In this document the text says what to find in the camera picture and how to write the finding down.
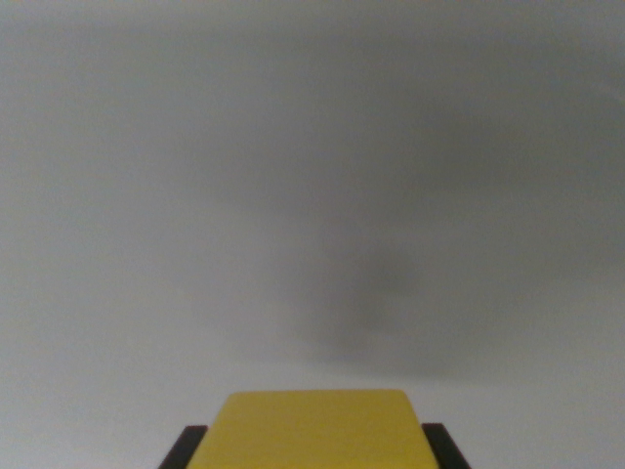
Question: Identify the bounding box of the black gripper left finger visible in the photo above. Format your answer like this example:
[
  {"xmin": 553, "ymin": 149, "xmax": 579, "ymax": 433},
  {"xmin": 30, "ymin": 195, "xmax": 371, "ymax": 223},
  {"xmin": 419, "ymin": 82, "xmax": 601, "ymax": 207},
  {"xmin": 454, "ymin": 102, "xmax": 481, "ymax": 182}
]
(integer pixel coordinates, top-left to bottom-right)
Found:
[{"xmin": 157, "ymin": 425, "xmax": 210, "ymax": 469}]

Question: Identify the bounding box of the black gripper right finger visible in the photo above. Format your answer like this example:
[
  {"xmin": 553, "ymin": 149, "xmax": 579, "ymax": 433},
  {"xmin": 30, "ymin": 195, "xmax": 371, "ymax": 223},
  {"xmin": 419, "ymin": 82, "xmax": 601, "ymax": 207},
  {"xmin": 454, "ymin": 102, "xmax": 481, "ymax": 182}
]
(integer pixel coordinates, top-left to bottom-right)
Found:
[{"xmin": 420, "ymin": 422, "xmax": 472, "ymax": 469}]

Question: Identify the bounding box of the yellow cube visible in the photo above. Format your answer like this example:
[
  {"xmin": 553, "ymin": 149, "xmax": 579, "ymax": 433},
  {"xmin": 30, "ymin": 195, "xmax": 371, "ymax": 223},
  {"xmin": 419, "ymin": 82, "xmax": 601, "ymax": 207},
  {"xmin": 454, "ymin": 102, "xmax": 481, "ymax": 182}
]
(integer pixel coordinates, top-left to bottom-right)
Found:
[{"xmin": 187, "ymin": 389, "xmax": 440, "ymax": 469}]

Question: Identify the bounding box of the grey plastic bin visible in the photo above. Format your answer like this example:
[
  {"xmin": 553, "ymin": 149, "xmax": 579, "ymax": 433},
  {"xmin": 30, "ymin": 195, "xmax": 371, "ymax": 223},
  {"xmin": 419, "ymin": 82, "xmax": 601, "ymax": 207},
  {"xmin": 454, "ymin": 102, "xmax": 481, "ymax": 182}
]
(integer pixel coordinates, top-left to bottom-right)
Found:
[{"xmin": 0, "ymin": 0, "xmax": 625, "ymax": 469}]

